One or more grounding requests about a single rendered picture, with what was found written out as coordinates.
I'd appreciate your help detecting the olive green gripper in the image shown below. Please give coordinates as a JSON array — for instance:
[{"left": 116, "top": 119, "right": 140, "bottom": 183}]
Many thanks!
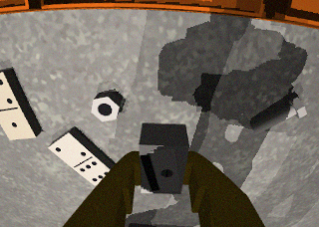
[{"left": 63, "top": 151, "right": 265, "bottom": 227}]

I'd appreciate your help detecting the orange three-compartment bin rack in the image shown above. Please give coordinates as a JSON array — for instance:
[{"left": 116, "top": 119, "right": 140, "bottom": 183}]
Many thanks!
[{"left": 0, "top": 0, "right": 319, "bottom": 29}]

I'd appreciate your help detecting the white hex nut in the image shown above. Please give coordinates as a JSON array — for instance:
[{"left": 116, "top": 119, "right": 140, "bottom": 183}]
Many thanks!
[{"left": 91, "top": 92, "right": 122, "bottom": 121}]

